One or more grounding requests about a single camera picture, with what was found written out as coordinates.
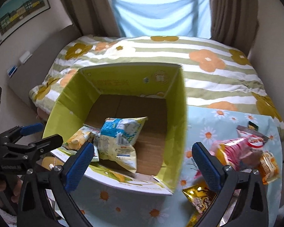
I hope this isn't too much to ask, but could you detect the pink striped snack bag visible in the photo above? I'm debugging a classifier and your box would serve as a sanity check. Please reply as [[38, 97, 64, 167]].
[[209, 137, 261, 171]]

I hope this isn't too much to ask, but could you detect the gold yellow snack bag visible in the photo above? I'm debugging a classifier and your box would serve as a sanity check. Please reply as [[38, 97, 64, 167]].
[[182, 180, 216, 226]]

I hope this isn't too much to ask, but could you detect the red white snack bag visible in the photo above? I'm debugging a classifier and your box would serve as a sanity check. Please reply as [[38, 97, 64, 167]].
[[236, 125, 268, 169]]

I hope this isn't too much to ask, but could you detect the orange yellow snack bag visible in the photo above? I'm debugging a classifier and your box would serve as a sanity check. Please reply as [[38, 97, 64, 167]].
[[257, 152, 280, 185]]

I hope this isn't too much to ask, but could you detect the blue white chips bag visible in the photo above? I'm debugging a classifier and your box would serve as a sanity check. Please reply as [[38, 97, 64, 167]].
[[98, 117, 148, 173]]

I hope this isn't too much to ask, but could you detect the yellow chips bag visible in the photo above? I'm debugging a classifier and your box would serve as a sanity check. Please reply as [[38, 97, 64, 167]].
[[60, 124, 100, 162]]

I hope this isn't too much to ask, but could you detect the small dark green packet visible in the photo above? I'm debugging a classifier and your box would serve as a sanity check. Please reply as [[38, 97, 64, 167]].
[[247, 121, 259, 131]]

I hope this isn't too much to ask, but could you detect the person left hand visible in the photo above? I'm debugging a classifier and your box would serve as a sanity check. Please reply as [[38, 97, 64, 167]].
[[0, 176, 22, 208]]

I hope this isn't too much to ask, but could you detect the light blue daisy tablecloth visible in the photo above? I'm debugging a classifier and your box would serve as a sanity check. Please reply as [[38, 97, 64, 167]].
[[47, 104, 283, 227]]

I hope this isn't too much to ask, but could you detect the grey headboard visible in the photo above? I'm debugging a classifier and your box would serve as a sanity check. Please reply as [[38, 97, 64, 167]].
[[8, 25, 81, 111]]

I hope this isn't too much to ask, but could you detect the green cardboard box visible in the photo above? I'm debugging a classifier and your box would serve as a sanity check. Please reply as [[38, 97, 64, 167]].
[[43, 63, 187, 196]]

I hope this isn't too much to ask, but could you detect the floral striped bed duvet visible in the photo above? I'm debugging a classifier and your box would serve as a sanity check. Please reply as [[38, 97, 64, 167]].
[[28, 34, 284, 143]]

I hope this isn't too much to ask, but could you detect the framed houses picture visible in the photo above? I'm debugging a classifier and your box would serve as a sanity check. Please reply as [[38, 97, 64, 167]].
[[0, 0, 50, 45]]

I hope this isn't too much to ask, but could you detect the left brown curtain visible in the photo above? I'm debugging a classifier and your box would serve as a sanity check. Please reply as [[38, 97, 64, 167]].
[[61, 0, 121, 37]]

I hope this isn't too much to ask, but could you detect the brown curtain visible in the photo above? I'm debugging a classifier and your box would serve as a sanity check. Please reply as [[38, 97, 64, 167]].
[[61, 0, 121, 37], [210, 0, 259, 55]]

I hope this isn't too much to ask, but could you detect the light blue hanging sheet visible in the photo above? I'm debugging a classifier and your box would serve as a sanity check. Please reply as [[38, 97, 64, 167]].
[[112, 0, 211, 38]]

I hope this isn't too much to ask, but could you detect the right brown curtain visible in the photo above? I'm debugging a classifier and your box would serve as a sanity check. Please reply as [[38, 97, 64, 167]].
[[210, 0, 259, 55]]

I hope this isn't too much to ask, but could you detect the blue white wall socket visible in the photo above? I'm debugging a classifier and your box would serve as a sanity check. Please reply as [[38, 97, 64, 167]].
[[7, 65, 18, 78]]

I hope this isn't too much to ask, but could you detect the white wall switch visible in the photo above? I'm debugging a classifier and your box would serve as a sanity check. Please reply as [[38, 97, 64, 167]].
[[19, 51, 32, 65]]

